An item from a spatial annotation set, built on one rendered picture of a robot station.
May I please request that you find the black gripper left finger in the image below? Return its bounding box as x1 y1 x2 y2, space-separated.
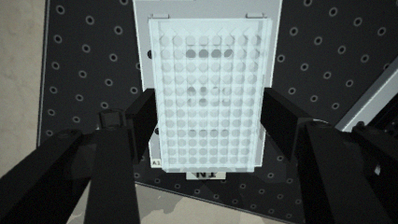
0 88 158 224

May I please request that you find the white multi-well plate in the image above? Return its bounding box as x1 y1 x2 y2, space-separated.
149 18 273 173

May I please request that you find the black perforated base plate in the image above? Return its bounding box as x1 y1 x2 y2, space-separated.
36 0 398 224

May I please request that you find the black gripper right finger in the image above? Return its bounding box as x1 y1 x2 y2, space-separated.
260 87 398 224

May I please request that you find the white rectangular frame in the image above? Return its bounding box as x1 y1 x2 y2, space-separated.
335 56 398 132

